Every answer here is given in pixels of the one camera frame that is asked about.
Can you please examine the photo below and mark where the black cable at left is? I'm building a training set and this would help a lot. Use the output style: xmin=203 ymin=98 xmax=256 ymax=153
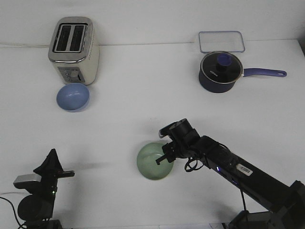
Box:
xmin=0 ymin=196 xmax=27 ymax=228

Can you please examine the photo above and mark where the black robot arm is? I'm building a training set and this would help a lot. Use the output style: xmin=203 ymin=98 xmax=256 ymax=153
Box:
xmin=13 ymin=148 xmax=75 ymax=229
xmin=156 ymin=118 xmax=305 ymax=229

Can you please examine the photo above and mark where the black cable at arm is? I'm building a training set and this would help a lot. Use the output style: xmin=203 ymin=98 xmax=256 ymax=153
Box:
xmin=183 ymin=156 xmax=246 ymax=213

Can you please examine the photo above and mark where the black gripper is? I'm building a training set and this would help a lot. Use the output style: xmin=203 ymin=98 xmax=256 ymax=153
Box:
xmin=156 ymin=118 xmax=200 ymax=165
xmin=33 ymin=148 xmax=75 ymax=194

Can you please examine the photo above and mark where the green bowl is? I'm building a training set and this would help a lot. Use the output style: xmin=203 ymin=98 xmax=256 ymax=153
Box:
xmin=136 ymin=142 xmax=174 ymax=180

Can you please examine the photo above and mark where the blue bowl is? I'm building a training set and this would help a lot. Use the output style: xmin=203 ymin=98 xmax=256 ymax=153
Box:
xmin=56 ymin=83 xmax=91 ymax=113

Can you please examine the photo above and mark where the silver cream two-slot toaster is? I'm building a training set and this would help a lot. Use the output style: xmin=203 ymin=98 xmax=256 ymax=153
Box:
xmin=48 ymin=16 xmax=100 ymax=85

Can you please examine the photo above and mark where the glass pot lid blue knob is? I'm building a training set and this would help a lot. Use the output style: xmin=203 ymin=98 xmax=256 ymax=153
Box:
xmin=200 ymin=51 xmax=243 ymax=81

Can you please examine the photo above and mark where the clear container lid blue rim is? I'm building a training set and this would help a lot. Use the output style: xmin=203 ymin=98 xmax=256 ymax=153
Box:
xmin=198 ymin=31 xmax=245 ymax=53

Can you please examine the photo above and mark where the dark blue saucepan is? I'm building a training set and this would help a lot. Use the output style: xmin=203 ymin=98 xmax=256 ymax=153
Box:
xmin=199 ymin=68 xmax=287 ymax=93

